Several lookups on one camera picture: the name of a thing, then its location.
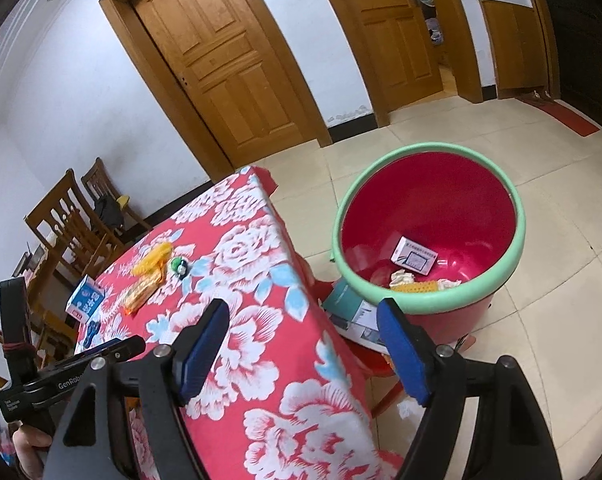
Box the yellow foam net small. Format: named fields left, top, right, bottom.
left=390, top=281, right=440, bottom=294

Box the orange snack packet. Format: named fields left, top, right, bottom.
left=122, top=268, right=164, bottom=315

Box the white tissue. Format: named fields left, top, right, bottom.
left=389, top=269, right=415, bottom=289

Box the white medicine box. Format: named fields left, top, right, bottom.
left=390, top=236, right=439, bottom=276

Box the person's left hand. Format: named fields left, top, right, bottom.
left=13, top=425, right=53, bottom=480

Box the blue fidget spinner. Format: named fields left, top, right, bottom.
left=82, top=321, right=100, bottom=350

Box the wooden side table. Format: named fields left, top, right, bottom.
left=13, top=245, right=78, bottom=365

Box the green black small toy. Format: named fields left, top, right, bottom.
left=170, top=256, right=189, bottom=281

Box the blue white milk carton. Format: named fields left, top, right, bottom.
left=65, top=275, right=105, bottom=324

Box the red floral tablecloth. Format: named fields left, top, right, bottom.
left=91, top=167, right=401, bottom=479

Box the red bucket green rim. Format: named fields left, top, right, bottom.
left=331, top=142, right=526, bottom=344

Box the near wooden chair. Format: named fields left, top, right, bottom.
left=24, top=169, right=126, bottom=280

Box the far wooden chair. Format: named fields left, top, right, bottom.
left=81, top=157, right=151, bottom=235

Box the red door mat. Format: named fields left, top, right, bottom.
left=518, top=96, right=599, bottom=138

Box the closed wooden door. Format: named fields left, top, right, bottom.
left=133, top=0, right=327, bottom=167

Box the open wooden door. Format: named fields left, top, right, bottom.
left=350, top=0, right=443, bottom=112

